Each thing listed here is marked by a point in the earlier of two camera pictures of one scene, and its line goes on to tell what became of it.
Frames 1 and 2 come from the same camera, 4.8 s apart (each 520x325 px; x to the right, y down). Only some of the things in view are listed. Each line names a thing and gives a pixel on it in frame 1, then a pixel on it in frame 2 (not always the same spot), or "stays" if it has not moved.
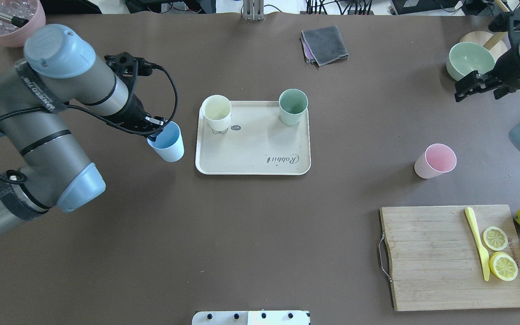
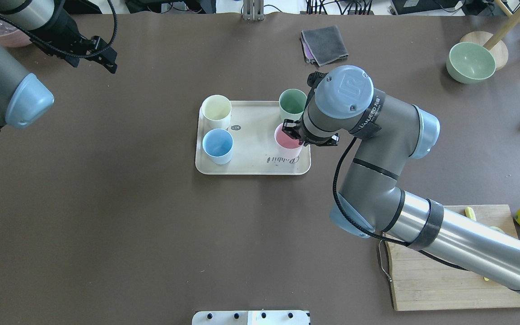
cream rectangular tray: (257, 141) stays
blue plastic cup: (169, 144) to (218, 145)
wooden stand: (498, 44) stays
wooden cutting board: (456, 257) stays
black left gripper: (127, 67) to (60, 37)
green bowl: (466, 57) stays
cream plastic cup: (216, 110) stays
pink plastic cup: (438, 159) to (287, 147)
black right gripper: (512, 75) to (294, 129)
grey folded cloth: (322, 45) stays
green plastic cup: (293, 103) stays
